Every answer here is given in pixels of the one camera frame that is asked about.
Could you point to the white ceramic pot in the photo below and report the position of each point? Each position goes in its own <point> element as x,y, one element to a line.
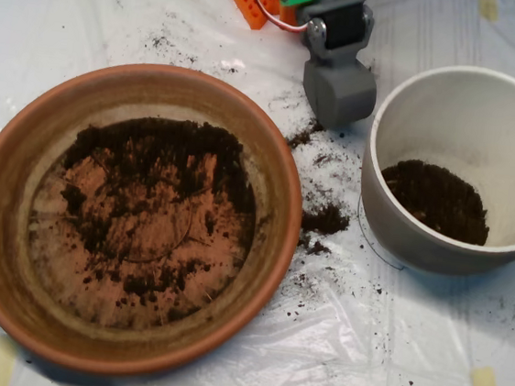
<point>453,130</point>

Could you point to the dark potting soil heap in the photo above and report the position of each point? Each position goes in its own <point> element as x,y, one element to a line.
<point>161,146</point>
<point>436,202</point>

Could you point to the spilled dark soil clump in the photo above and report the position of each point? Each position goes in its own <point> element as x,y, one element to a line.
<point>302,138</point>
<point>324,218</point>

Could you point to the terracotta clay bowl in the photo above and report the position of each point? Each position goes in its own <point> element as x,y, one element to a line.
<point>4,231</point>

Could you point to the clear plastic cover sheet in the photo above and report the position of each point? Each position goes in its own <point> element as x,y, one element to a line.
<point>360,351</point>

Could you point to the grey gripper black servo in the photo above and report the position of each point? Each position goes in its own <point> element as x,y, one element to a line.
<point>339,91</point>

